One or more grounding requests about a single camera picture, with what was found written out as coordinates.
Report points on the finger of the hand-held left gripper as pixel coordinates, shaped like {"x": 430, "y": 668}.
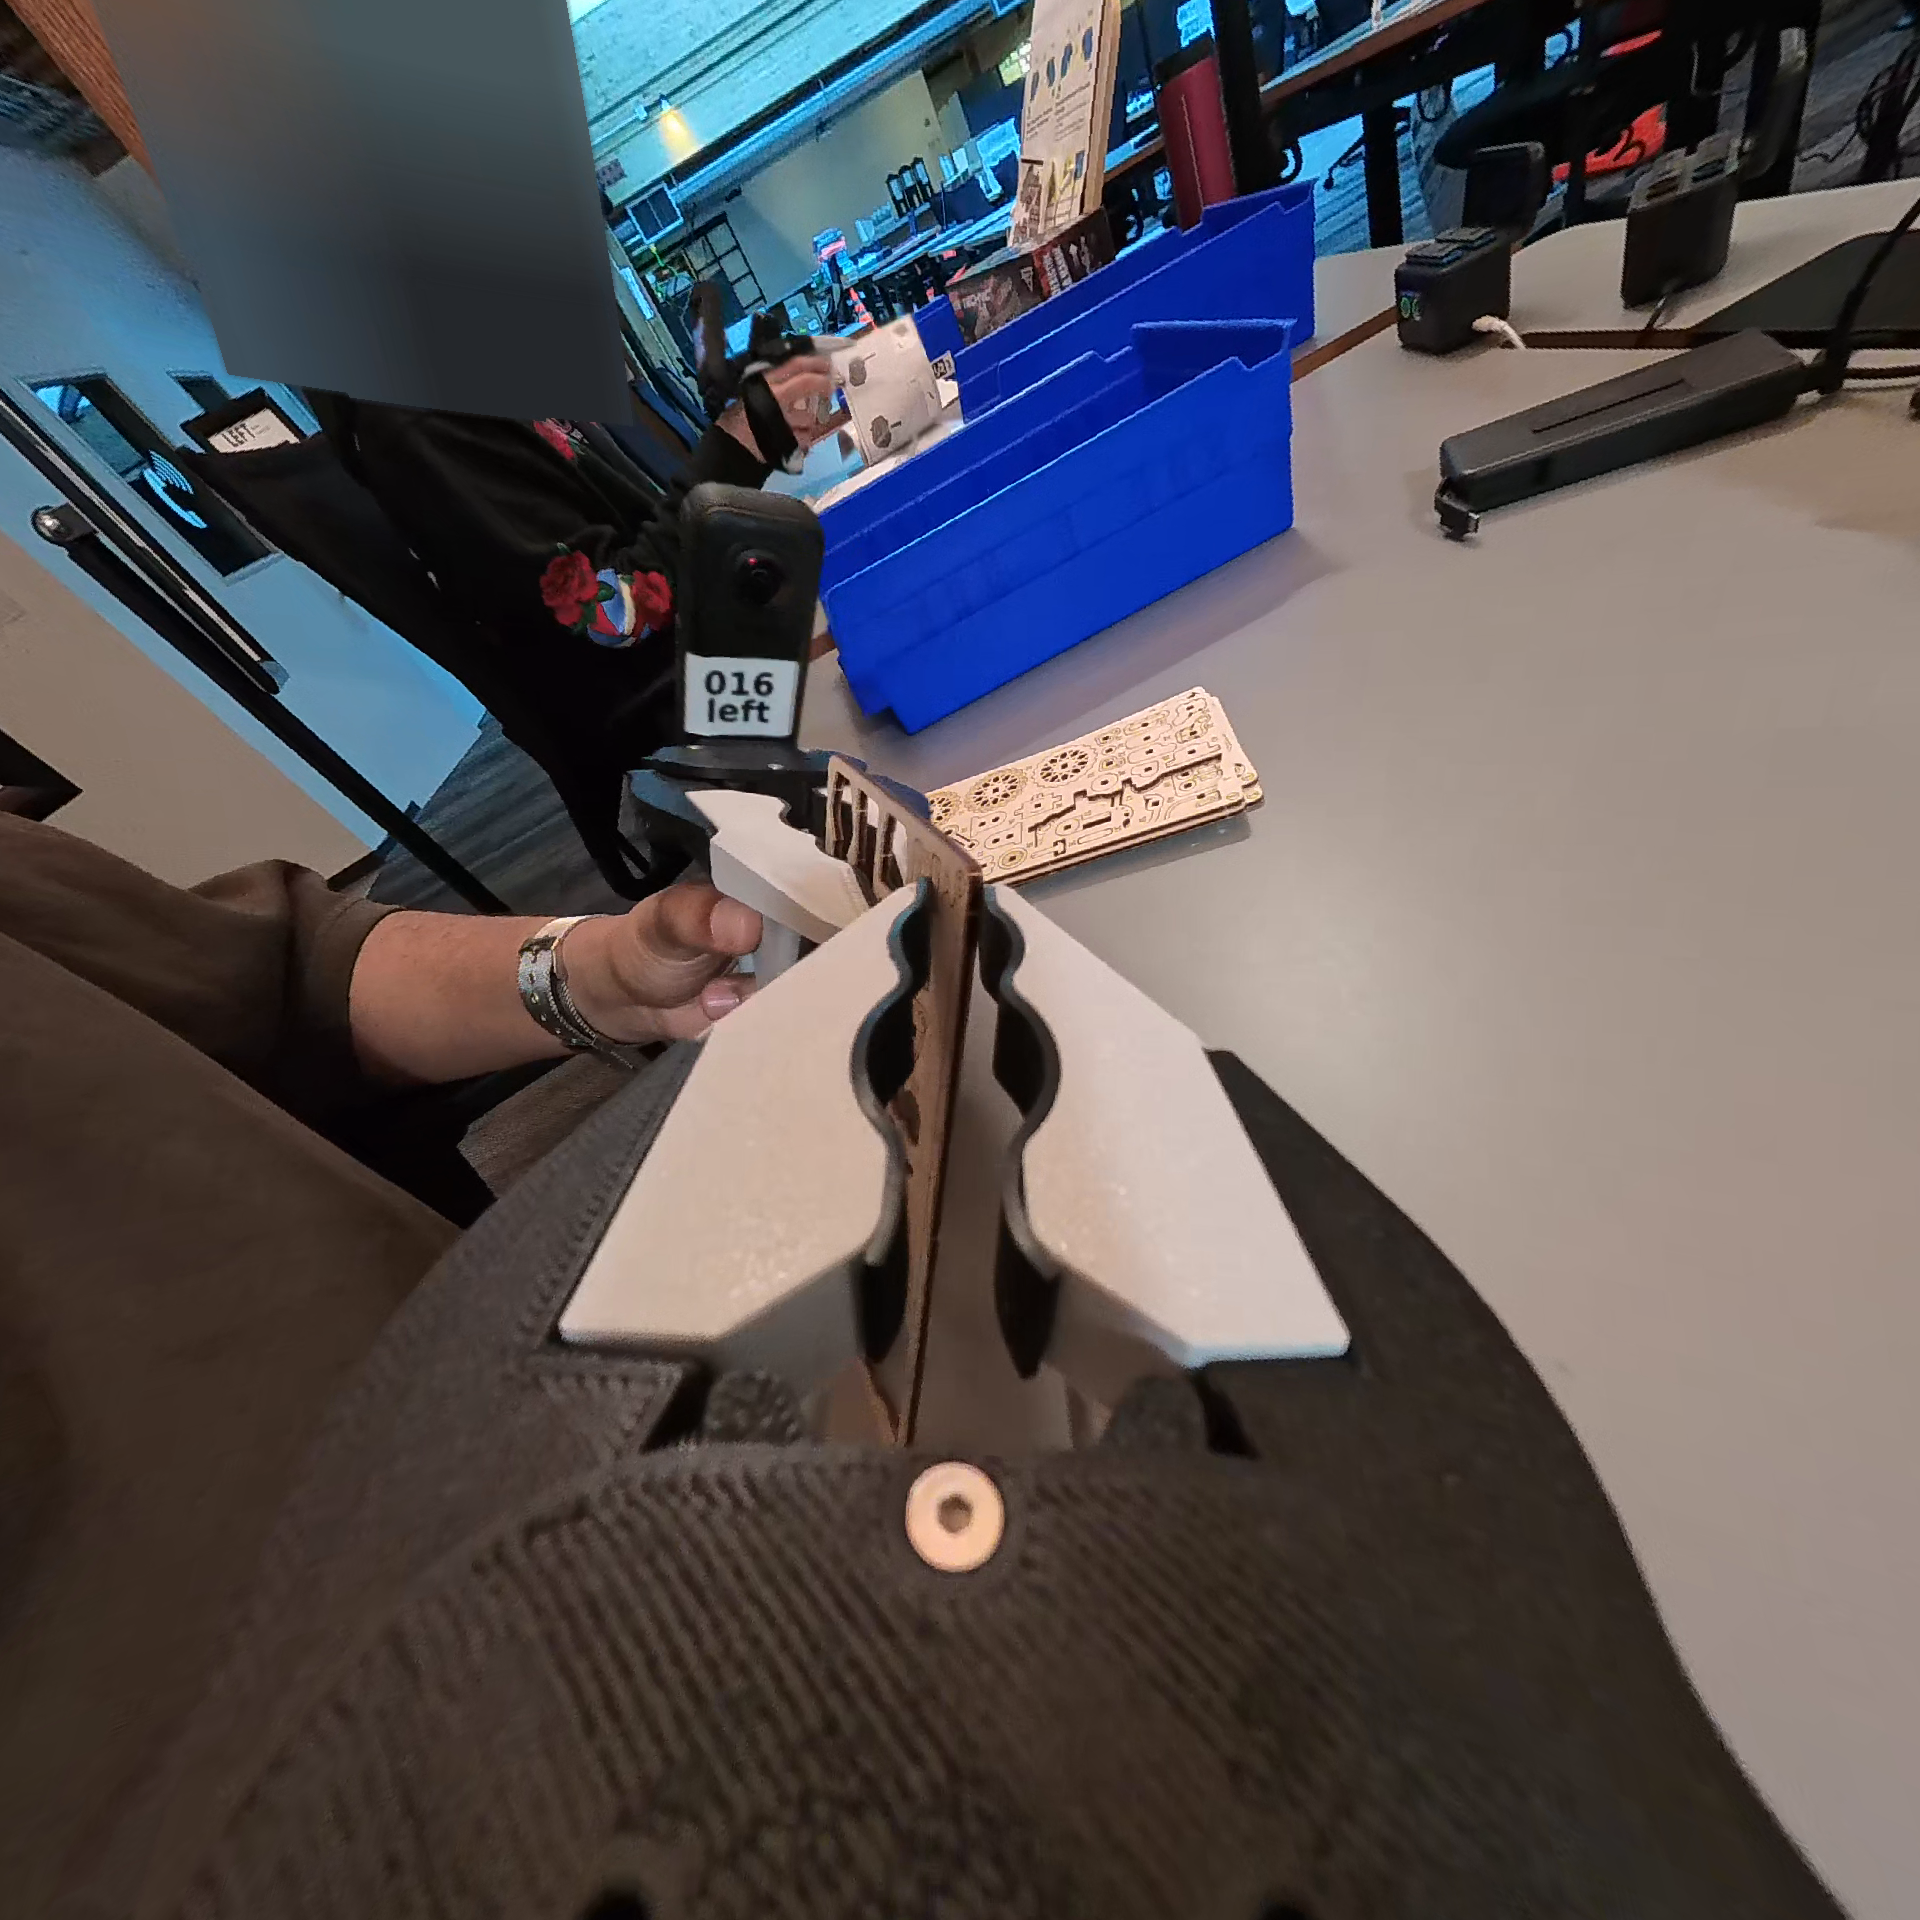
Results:
{"x": 762, "y": 855}

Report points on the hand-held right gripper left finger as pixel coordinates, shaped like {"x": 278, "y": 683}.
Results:
{"x": 750, "y": 1168}

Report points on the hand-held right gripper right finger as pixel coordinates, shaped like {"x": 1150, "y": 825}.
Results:
{"x": 1168, "y": 1200}

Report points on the laser-cut wooden puzzle sheet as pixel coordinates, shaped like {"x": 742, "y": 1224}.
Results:
{"x": 937, "y": 974}

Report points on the person's left forearm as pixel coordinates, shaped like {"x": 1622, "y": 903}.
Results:
{"x": 300, "y": 1021}

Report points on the grey desk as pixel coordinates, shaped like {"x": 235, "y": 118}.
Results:
{"x": 1501, "y": 900}

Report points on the person's left hand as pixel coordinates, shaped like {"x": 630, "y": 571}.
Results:
{"x": 660, "y": 965}

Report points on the white cardboard piece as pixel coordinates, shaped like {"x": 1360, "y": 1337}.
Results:
{"x": 892, "y": 390}

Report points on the blue plastic bin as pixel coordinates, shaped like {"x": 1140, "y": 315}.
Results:
{"x": 1048, "y": 508}
{"x": 1200, "y": 283}

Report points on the stack of wooden puzzle sheets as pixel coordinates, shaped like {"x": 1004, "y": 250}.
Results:
{"x": 1110, "y": 781}

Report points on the dark printed puzzle box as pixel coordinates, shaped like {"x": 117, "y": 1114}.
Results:
{"x": 1034, "y": 277}

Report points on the standing instruction booklet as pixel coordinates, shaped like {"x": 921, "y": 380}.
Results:
{"x": 1064, "y": 104}

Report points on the dark red bottle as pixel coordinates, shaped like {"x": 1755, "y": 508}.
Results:
{"x": 1194, "y": 135}

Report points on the small black charger box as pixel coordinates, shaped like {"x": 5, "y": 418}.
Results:
{"x": 1445, "y": 293}

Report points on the long flat black device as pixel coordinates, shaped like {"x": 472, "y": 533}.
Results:
{"x": 1621, "y": 411}

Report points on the black box device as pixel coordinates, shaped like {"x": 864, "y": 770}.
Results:
{"x": 1681, "y": 233}

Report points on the black office chair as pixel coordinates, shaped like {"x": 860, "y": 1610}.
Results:
{"x": 1621, "y": 88}

